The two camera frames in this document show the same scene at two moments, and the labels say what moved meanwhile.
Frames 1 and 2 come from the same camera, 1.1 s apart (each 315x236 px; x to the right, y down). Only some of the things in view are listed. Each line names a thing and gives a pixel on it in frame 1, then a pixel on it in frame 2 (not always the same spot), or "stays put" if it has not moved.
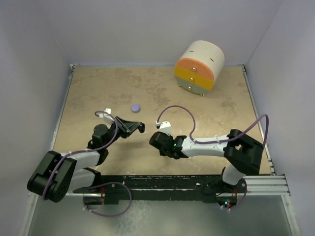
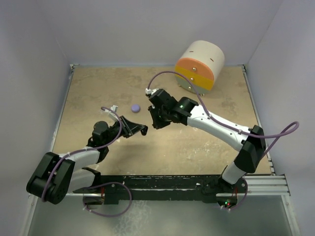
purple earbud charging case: (135, 108) stays put
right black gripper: (162, 153) -> (157, 123)
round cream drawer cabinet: (200, 63) stays put
